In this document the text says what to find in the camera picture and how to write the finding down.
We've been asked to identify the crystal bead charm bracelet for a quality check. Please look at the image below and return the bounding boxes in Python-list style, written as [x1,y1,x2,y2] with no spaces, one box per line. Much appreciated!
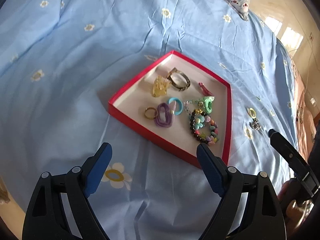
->
[183,99,205,114]

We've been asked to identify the red hair clip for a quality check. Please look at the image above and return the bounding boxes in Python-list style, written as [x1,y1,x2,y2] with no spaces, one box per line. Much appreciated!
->
[199,82,214,96]

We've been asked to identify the orange patterned blanket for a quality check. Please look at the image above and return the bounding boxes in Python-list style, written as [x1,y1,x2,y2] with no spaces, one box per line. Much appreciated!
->
[291,60,316,161]

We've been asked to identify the blue hair tie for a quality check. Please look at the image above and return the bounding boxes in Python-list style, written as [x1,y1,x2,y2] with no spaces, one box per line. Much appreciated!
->
[166,97,184,116]

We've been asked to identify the green hair tie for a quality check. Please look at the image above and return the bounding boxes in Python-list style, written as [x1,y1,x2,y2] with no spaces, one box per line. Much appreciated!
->
[199,95,216,114]

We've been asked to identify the brown small hair ring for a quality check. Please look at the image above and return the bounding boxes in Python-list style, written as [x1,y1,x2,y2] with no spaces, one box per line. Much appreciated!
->
[144,106,158,120]

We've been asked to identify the blue floral bed sheet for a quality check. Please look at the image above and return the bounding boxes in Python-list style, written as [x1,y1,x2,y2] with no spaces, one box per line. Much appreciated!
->
[1,0,297,239]

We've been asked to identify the colourful bead bracelet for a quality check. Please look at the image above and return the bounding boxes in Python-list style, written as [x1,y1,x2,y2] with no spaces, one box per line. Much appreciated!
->
[189,113,221,147]

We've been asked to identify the red shallow jewelry box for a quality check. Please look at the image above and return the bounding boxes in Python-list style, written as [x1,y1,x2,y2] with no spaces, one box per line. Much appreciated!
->
[108,51,232,166]

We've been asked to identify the person's right hand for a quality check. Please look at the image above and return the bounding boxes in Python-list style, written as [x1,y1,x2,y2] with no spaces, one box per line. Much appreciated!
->
[278,178,313,230]

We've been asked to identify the yellow translucent claw clip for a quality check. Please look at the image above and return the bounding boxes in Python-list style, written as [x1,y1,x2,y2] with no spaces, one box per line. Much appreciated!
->
[151,75,171,98]

